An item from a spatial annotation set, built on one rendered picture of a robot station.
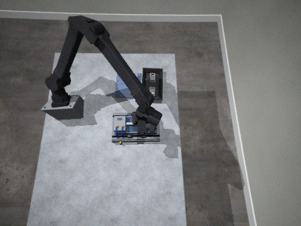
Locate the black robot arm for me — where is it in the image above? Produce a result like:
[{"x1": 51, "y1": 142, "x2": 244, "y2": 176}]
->
[{"x1": 45, "y1": 15, "x2": 162, "y2": 136}]

